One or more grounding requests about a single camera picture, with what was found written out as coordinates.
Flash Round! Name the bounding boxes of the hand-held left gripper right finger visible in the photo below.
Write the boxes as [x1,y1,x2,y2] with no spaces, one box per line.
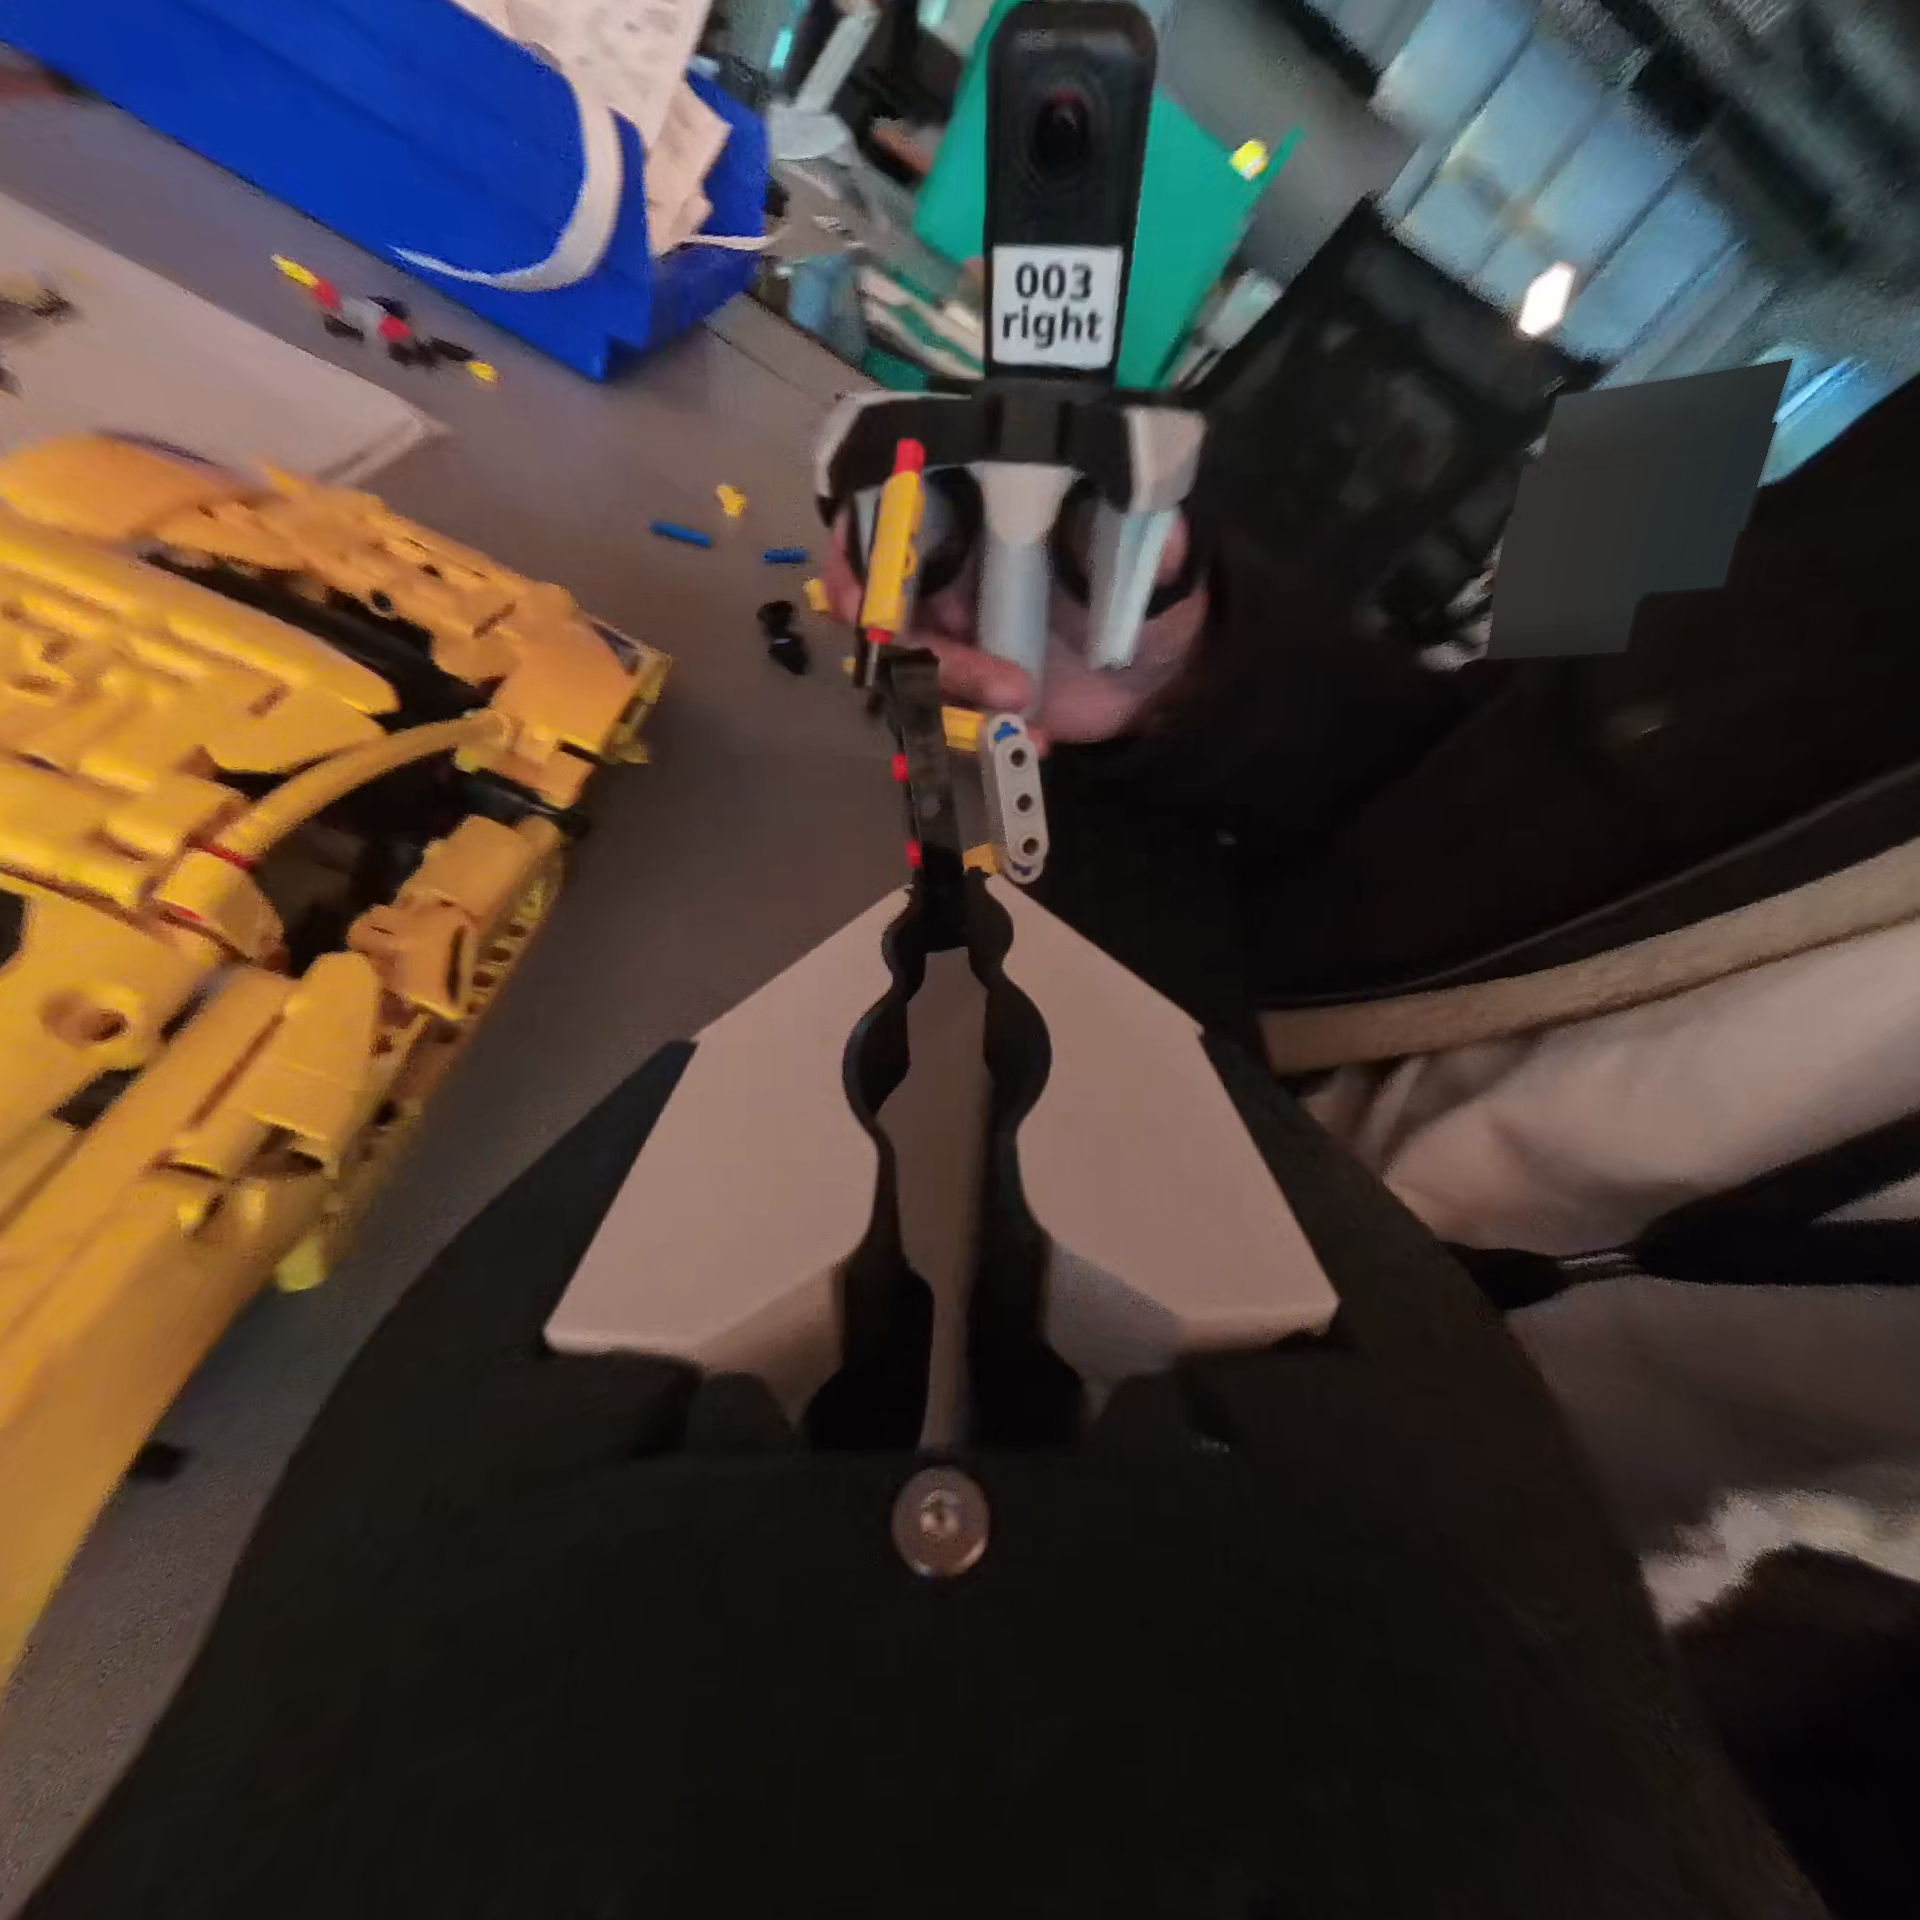
[960,880,1339,1450]

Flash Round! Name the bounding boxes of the blue plastic bin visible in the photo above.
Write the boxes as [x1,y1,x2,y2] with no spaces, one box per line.
[0,0,773,385]

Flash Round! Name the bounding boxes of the open instruction booklet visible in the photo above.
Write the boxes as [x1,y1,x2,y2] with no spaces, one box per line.
[0,195,452,490]

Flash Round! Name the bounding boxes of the person's right forearm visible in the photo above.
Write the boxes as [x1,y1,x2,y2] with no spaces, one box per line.
[1053,601,1652,1023]

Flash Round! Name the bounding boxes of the white patterned paper bag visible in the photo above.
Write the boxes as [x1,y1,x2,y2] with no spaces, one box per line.
[398,0,780,295]

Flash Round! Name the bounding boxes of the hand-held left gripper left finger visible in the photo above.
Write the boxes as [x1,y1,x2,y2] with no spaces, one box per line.
[543,882,939,1450]

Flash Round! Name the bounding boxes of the black mesh office chair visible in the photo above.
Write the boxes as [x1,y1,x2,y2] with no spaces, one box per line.
[1185,195,1562,676]

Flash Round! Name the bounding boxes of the yellow toy brick car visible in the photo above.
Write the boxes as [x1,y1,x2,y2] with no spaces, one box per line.
[0,435,674,1652]

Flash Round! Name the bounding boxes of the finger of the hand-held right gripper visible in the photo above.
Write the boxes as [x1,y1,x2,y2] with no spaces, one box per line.
[814,392,906,500]
[1124,405,1210,506]

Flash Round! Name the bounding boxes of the small yellow connector brick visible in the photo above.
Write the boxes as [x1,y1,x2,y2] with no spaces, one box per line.
[859,464,926,639]

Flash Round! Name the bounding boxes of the person's right hand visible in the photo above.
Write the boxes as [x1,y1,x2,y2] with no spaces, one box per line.
[822,511,1218,751]

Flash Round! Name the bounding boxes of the small cluster of brick pieces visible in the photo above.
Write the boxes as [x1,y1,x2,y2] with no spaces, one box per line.
[271,252,501,385]

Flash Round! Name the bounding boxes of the black and yellow brick subassembly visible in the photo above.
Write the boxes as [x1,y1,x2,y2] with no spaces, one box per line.
[878,646,970,942]

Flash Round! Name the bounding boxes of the scattered mixed brick pieces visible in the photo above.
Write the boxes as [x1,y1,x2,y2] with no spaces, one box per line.
[651,481,841,676]

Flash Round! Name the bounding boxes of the black shoulder strap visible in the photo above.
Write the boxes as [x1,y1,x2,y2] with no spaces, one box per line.
[1447,1118,1920,1313]

